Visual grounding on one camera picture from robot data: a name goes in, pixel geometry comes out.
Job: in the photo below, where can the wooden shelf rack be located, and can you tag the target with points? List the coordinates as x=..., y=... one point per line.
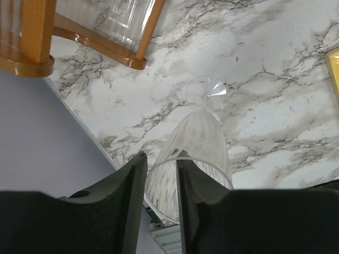
x=121, y=30

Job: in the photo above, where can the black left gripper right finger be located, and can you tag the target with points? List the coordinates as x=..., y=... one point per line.
x=214, y=219

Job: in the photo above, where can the yellow book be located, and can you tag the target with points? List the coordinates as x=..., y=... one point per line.
x=332, y=62

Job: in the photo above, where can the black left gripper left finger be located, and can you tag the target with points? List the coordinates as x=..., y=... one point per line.
x=102, y=218

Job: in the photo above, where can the ribbed clear wine glass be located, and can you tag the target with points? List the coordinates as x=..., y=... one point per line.
x=197, y=138

